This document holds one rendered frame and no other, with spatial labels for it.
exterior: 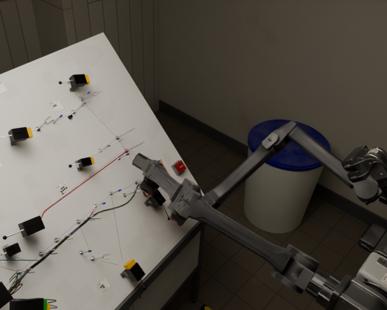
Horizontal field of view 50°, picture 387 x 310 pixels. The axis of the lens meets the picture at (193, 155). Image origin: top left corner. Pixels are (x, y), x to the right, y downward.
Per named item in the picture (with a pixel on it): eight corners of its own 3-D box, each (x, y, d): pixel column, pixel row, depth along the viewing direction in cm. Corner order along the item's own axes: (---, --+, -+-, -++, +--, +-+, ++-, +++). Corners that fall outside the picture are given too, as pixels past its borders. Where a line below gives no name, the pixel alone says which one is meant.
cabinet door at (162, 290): (199, 266, 243) (203, 219, 219) (136, 339, 207) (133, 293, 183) (195, 264, 244) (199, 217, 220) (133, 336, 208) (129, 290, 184)
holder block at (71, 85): (51, 82, 175) (59, 74, 168) (75, 81, 182) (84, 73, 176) (54, 93, 174) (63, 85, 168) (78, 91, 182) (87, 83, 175)
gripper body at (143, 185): (138, 187, 174) (141, 178, 168) (152, 171, 180) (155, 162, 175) (151, 195, 174) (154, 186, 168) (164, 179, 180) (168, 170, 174)
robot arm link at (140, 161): (149, 183, 160) (161, 163, 160) (124, 167, 161) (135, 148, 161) (154, 182, 172) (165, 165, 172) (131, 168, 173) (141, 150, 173)
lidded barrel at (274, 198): (322, 210, 341) (345, 141, 297) (284, 251, 306) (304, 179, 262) (263, 177, 370) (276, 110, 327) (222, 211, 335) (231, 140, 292)
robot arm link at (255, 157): (281, 138, 160) (288, 146, 170) (272, 128, 163) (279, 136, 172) (201, 212, 168) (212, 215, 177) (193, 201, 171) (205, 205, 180)
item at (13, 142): (-12, 137, 153) (-6, 130, 146) (18, 133, 160) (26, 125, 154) (-9, 149, 153) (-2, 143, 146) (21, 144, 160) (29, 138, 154)
